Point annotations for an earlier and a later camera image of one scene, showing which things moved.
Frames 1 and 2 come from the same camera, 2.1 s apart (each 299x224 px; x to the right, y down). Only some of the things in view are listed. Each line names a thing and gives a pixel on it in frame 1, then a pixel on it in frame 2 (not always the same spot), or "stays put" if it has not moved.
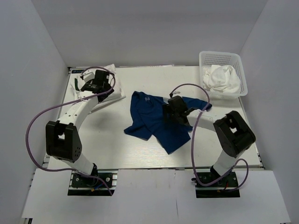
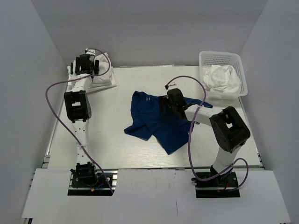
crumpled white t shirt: x=222 y=79 stays put
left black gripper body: x=108 y=87 -> x=78 y=64
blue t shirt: x=148 y=117 stays put
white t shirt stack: x=77 y=85 -> x=104 y=80
